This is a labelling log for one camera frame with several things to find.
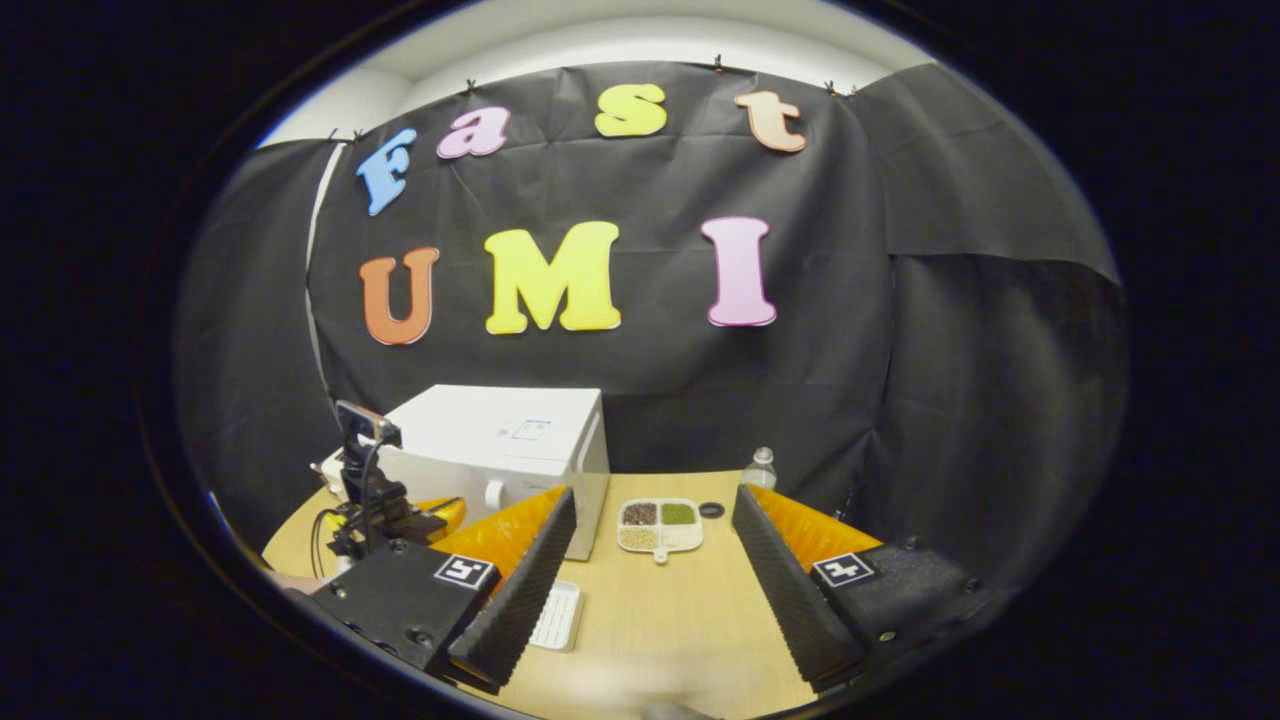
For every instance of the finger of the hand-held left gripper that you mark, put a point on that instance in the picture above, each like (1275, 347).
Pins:
(445, 515)

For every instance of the white microwave oven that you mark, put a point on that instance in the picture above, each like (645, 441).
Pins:
(480, 420)

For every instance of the small white rectangular dish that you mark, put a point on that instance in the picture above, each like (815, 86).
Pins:
(560, 615)

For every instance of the green drink bottle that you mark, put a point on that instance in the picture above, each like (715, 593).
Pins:
(760, 470)

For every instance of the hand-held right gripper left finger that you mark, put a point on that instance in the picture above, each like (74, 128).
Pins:
(525, 600)

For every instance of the white toaster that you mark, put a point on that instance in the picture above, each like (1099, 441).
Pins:
(328, 470)

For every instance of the white divided grain plate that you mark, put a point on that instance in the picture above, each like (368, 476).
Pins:
(690, 540)

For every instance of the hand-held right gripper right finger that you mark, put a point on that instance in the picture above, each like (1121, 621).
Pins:
(790, 600)

